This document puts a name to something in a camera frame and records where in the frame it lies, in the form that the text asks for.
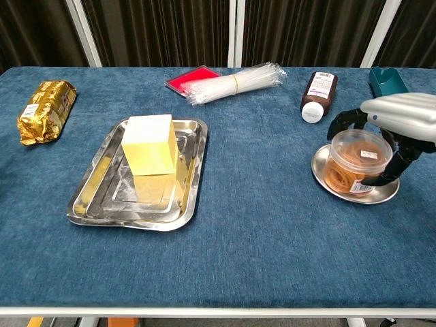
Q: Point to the bundle of clear wrapped straws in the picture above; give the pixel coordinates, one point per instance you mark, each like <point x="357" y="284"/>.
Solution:
<point x="231" y="85"/>

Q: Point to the round stainless steel plate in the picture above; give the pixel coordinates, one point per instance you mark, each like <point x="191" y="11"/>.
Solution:
<point x="318" y="170"/>

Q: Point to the yellow cube block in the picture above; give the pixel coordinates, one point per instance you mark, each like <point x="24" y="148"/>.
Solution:
<point x="150" y="150"/>

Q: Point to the white partition frame post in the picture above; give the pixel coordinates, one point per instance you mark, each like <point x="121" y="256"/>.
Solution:
<point x="236" y="30"/>
<point x="381" y="30"/>
<point x="83" y="30"/>

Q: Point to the teal plastic holder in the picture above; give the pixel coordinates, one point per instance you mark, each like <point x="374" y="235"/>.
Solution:
<point x="386" y="81"/>

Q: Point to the gold foil snack package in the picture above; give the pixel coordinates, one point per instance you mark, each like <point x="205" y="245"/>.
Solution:
<point x="44" y="112"/>

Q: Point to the clear jar of rubber bands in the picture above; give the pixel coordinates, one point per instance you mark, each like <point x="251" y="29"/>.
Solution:
<point x="354" y="160"/>

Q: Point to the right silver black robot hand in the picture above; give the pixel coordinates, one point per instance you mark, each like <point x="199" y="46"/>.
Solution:
<point x="405" y="112"/>

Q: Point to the orange box under table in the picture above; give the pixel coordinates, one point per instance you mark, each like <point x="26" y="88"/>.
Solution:
<point x="122" y="323"/>

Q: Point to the dark brown curtain panel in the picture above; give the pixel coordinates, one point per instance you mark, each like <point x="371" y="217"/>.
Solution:
<point x="306" y="30"/>
<point x="156" y="30"/>
<point x="34" y="30"/>
<point x="415" y="30"/>

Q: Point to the blue velvet tablecloth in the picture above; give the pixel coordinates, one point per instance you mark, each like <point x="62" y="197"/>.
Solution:
<point x="255" y="238"/>

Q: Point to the rectangular stainless steel tray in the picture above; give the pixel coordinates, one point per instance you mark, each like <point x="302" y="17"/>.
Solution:
<point x="102" y="204"/>

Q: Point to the red flat plastic case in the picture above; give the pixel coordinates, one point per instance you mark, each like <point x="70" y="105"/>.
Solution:
<point x="194" y="75"/>

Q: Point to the brown bottle with white cap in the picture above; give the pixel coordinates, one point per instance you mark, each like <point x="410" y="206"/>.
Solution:
<point x="318" y="92"/>

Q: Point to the white table frame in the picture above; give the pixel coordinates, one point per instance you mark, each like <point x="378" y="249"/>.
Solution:
<point x="218" y="312"/>

